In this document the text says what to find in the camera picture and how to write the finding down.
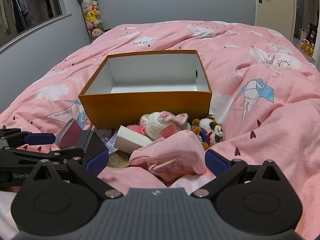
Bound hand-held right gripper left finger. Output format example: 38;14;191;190
22;147;123;200

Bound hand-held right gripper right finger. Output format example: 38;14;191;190
190;149;292;200

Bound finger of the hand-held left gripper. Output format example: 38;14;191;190
0;130;109;167
0;127;57;150

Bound white plastic packet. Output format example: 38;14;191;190
105;134;118;153

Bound grey and pink small box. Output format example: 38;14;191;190
53;118;83;148

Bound calico cat plush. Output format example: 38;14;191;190
191;114;225;151

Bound long white box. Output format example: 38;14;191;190
114;125;153;155

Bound pink fluffy strawberry pompom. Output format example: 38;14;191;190
126;124;146;136

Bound pink cloth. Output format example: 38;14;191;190
129;130;208;182

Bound white crocheted bunny plush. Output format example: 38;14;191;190
139;111;192;140

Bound orange cardboard box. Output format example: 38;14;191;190
78;49;213;130

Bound pink printed blanket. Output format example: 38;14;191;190
0;20;320;230

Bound column of plush toys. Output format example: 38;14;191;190
74;0;105;43

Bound wardrobe with hanging clothes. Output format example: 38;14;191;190
0;0;72;53

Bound dark chair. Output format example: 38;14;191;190
309;22;320;40

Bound cream door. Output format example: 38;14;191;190
255;0;298;43

